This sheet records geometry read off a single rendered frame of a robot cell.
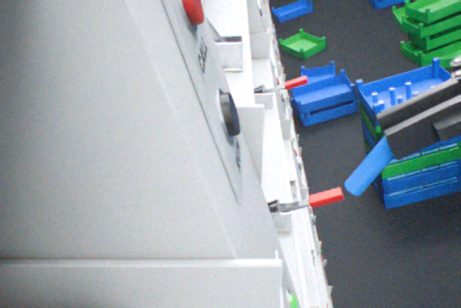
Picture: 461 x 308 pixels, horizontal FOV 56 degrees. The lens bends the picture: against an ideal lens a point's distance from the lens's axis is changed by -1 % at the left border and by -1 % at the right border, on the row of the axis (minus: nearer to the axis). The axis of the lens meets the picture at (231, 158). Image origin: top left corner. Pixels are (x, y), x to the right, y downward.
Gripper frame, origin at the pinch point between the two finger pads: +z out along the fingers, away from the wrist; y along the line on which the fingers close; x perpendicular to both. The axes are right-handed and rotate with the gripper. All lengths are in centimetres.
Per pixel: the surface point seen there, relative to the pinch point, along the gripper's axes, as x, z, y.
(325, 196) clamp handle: 6.2, 11.3, -2.9
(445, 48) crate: 121, -50, -201
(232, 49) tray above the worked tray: -12.7, 11.0, -2.5
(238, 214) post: -15.5, 9.3, 19.8
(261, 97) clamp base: 5.9, 16.9, -28.8
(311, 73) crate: 104, 23, -217
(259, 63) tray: 7.9, 17.3, -45.4
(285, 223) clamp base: 6.8, 16.3, -2.2
